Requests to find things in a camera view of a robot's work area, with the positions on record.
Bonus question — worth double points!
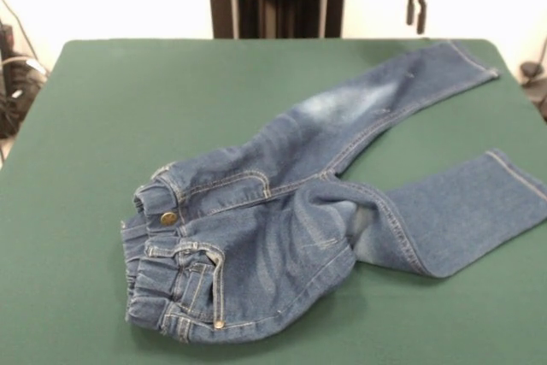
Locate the black upright bar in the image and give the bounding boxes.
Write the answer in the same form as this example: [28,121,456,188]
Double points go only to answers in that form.
[0,24,14,62]

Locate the dark green table cloth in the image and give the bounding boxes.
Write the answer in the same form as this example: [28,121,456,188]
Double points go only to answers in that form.
[0,38,547,365]

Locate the blue denim jeans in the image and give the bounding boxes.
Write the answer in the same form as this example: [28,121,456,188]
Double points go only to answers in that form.
[121,39,547,335]

